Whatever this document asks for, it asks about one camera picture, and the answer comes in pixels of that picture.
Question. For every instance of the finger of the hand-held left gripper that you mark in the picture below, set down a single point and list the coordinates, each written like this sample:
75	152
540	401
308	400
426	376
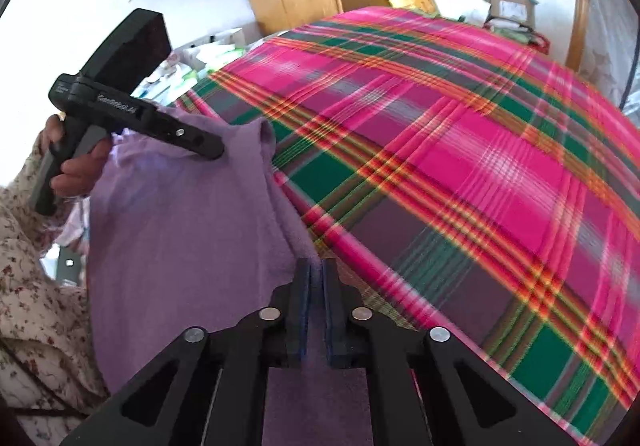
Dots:
195	139

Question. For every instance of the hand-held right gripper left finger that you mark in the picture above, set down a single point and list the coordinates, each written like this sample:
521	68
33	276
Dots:
304	316

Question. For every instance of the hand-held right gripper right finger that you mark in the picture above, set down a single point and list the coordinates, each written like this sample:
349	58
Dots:
330	316

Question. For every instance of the purple fleece garment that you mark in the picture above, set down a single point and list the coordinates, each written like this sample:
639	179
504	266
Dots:
190	226

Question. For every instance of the person's left forearm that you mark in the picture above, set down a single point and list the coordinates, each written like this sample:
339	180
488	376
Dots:
30	301

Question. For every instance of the person's left hand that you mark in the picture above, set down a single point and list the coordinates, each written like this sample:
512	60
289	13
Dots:
82	176

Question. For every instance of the white paper bag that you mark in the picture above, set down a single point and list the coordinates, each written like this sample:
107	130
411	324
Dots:
227	37

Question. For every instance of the pink green plaid bed sheet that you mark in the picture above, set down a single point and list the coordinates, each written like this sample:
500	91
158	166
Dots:
450	176

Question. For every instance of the brown cardboard box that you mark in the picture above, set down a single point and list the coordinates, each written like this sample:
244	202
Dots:
512	9

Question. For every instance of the printed translucent door curtain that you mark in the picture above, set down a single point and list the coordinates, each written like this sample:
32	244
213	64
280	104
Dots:
610	51

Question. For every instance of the wooden door frame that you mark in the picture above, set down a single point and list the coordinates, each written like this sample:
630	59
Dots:
580	1

